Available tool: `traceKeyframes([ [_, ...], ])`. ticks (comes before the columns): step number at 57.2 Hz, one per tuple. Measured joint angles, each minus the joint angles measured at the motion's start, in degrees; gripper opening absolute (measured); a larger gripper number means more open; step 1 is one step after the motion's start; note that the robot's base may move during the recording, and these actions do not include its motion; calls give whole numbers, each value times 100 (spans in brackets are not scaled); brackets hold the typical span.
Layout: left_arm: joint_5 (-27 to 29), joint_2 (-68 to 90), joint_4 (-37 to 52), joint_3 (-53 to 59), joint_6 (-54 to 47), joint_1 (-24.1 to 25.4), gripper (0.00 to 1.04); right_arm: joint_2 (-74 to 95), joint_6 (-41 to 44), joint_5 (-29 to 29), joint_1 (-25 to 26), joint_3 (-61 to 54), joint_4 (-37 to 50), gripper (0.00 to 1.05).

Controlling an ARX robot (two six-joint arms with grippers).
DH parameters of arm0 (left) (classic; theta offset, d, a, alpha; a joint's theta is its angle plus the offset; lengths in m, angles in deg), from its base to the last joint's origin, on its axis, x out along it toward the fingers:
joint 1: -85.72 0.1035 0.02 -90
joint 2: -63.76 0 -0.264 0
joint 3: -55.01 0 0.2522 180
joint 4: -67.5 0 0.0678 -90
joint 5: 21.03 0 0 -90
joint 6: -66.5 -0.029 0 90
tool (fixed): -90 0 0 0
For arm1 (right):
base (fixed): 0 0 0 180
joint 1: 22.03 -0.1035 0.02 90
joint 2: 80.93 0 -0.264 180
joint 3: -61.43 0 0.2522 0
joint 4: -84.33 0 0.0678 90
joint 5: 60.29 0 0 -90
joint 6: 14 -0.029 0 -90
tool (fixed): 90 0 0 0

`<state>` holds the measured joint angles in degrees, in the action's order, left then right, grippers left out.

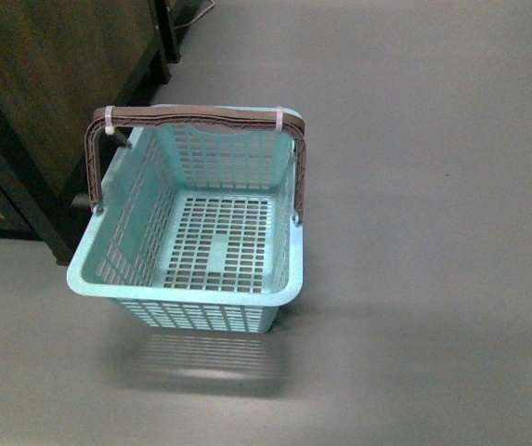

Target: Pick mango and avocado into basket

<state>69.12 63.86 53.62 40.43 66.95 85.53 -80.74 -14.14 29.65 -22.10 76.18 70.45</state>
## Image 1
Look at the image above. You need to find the light blue plastic basket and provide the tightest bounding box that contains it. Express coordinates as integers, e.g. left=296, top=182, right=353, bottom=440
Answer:
left=67, top=124, right=304, bottom=334

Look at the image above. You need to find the brown basket handle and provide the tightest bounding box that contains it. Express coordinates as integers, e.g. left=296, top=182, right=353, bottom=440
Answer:
left=84, top=105, right=306, bottom=220

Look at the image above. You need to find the white zip tie right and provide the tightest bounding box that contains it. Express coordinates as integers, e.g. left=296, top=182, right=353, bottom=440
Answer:
left=275, top=106, right=284, bottom=132

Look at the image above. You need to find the white zip tie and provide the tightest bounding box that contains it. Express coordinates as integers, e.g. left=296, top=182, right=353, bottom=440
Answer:
left=104, top=105, right=115, bottom=136
left=275, top=106, right=284, bottom=132

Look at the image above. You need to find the white zip tie left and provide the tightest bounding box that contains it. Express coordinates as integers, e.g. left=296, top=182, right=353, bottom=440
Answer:
left=104, top=105, right=115, bottom=136

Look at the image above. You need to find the dark wooden display stand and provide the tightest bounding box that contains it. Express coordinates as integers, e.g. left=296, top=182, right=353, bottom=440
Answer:
left=0, top=1, right=179, bottom=264

